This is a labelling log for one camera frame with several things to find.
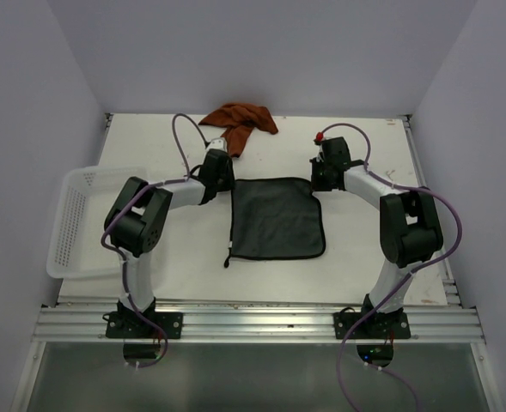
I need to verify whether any purple grey microfiber towel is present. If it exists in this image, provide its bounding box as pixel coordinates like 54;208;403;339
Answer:
223;177;326;268

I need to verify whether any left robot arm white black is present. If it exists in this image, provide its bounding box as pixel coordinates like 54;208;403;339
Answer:
101;148;235;337

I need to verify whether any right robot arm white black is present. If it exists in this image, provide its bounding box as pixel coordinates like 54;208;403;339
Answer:
310;133;443;337

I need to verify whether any rust orange towel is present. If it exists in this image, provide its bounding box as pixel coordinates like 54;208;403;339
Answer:
199;102;278;158

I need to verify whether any white perforated plastic basket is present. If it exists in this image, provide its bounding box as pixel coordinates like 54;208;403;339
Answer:
46;166;149;279

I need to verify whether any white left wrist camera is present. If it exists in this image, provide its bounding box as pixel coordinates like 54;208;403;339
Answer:
206;137;228;152

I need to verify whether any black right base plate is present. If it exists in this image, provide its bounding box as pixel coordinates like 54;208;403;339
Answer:
332;306;412;340

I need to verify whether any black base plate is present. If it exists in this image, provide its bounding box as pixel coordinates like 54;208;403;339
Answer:
102;311;184;339
332;306;412;340

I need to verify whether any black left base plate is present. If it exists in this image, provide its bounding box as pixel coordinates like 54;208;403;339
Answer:
102;311;184;339

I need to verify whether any aluminium mounting rail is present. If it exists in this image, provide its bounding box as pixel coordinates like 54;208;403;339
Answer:
32;300;485;344

